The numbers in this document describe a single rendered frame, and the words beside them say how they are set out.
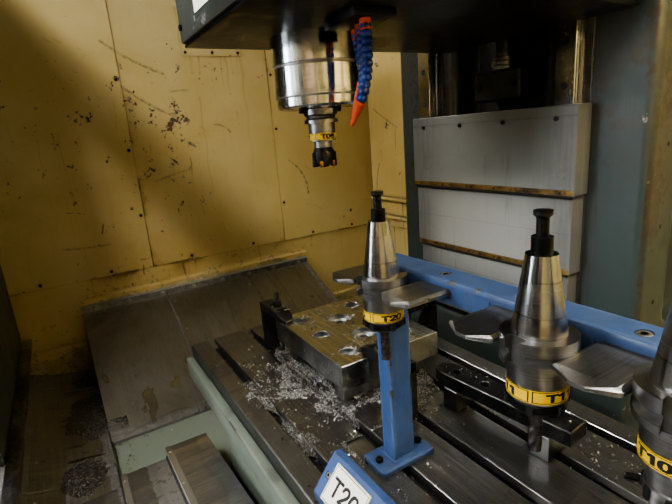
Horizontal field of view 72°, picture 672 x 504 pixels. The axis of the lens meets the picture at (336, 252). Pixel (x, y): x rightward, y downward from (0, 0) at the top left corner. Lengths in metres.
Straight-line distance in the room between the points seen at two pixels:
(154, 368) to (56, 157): 0.75
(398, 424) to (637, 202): 0.61
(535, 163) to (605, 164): 0.13
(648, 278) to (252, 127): 1.42
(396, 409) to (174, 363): 1.03
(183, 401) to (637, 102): 1.35
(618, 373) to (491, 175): 0.81
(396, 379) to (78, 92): 1.43
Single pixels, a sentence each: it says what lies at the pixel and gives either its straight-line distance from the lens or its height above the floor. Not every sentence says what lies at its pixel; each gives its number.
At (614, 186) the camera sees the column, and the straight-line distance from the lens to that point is 1.05.
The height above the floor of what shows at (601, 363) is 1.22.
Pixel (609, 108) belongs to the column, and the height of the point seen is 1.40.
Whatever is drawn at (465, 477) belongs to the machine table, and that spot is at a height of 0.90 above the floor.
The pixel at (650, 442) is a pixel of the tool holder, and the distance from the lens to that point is 0.39.
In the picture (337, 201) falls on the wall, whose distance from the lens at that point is 2.10.
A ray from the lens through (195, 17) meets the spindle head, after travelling 0.85.
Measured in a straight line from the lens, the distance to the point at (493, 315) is 0.48.
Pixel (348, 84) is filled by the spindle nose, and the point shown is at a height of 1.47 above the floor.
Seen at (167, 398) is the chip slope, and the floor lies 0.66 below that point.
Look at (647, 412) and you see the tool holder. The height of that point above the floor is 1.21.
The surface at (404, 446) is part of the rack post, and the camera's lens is 0.78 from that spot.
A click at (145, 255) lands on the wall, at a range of 1.84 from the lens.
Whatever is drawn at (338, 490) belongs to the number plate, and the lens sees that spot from 0.70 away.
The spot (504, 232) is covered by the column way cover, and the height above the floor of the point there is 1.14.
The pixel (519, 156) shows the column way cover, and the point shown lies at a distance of 1.10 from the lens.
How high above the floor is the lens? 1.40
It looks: 15 degrees down
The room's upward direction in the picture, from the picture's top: 5 degrees counter-clockwise
